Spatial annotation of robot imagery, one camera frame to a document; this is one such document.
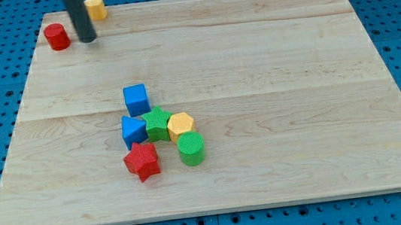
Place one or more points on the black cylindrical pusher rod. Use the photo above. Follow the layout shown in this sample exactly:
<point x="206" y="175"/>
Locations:
<point x="80" y="20"/>

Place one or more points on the yellow heart block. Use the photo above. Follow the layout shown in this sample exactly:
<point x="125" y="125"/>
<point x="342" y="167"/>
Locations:
<point x="96" y="9"/>

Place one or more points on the red cylinder block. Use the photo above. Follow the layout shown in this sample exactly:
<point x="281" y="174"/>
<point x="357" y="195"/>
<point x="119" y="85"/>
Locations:
<point x="56" y="36"/>

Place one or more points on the blue cube block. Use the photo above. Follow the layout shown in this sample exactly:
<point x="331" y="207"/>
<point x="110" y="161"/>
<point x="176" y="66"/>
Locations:
<point x="136" y="100"/>

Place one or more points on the blue triangle block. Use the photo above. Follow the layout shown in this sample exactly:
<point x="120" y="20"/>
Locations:
<point x="133" y="131"/>

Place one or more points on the green star block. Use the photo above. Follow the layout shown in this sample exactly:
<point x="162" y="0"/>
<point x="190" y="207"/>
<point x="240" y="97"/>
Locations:
<point x="156" y="124"/>

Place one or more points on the yellow hexagon block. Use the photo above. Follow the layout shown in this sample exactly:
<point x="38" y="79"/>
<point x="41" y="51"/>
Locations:
<point x="178" y="124"/>

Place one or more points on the red star block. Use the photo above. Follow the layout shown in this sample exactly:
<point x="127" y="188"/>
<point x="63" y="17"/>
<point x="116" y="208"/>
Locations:
<point x="142" y="161"/>

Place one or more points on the green cylinder block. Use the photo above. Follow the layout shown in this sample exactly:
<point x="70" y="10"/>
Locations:
<point x="191" y="147"/>

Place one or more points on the light wooden board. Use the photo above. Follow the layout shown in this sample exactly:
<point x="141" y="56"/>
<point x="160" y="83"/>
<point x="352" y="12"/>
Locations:
<point x="291" y="96"/>

